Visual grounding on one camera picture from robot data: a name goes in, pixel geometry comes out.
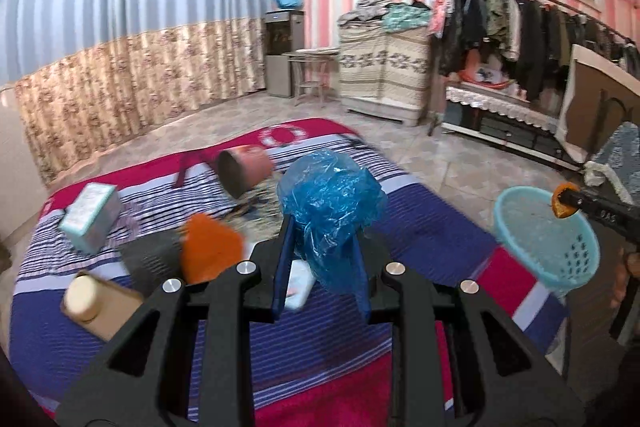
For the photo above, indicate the orange cloth piece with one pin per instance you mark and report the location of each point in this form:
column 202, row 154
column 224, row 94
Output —
column 210, row 249

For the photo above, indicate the blue plastic bag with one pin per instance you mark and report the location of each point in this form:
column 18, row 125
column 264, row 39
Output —
column 330, row 202

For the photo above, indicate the pink hanging bag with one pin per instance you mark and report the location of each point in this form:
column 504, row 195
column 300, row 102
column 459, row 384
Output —
column 441, row 14

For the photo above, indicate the blue and floral curtain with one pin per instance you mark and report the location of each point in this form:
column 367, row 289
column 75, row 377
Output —
column 125, row 7

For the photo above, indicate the light blue plastic basket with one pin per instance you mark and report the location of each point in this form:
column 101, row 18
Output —
column 540, row 247

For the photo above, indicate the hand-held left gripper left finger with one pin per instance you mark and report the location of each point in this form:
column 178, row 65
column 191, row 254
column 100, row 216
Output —
column 282, row 267

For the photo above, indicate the grey water dispenser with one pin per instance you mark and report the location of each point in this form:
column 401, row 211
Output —
column 281, row 57

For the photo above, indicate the small metal side table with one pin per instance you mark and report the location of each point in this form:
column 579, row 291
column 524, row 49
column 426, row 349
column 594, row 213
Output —
column 310, row 77

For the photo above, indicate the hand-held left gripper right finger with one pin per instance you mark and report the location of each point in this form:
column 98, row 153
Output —
column 361, row 277

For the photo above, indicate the cabinet under patterned cloth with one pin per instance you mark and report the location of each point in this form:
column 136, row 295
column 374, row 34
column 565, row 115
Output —
column 382, row 72

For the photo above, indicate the low shelf with lace cloth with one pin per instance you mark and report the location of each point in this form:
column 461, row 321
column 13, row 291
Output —
column 500, row 112

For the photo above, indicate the red plastic basin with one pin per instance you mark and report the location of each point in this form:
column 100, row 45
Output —
column 485, row 79

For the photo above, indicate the black ribbed cup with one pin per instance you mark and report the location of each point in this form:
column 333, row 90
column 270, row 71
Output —
column 145, row 262

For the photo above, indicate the row of hanging clothes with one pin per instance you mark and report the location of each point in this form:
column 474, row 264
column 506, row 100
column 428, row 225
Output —
column 525, row 32

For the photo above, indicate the teal and white box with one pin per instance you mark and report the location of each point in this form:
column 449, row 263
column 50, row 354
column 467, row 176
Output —
column 90, row 217

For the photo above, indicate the grey clothes pile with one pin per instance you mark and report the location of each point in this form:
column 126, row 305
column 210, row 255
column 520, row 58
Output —
column 362, row 12

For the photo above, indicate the blue patterned fringed cloth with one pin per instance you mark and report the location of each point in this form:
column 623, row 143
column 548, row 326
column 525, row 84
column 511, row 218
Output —
column 620, row 157

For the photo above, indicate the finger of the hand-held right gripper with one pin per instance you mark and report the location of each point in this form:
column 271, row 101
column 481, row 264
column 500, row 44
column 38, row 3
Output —
column 605, row 212

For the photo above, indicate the striped red blue blanket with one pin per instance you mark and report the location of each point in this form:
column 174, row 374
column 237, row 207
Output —
column 425, row 232

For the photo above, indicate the cream round lid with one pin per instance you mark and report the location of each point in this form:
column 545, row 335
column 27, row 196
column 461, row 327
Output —
column 82, row 299

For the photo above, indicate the white low cabinet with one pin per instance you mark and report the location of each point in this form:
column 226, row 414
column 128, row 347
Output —
column 20, row 157

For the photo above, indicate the patterned beige black cloth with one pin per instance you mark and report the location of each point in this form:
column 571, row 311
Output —
column 260, row 207

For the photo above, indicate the person's right hand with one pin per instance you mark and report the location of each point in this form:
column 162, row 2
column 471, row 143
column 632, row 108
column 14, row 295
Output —
column 625, row 272

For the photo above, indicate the cream wooden headboard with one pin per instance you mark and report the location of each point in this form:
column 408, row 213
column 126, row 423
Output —
column 590, row 92

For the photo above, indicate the teal folded cloth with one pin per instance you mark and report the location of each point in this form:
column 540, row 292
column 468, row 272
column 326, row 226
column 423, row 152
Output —
column 407, row 18

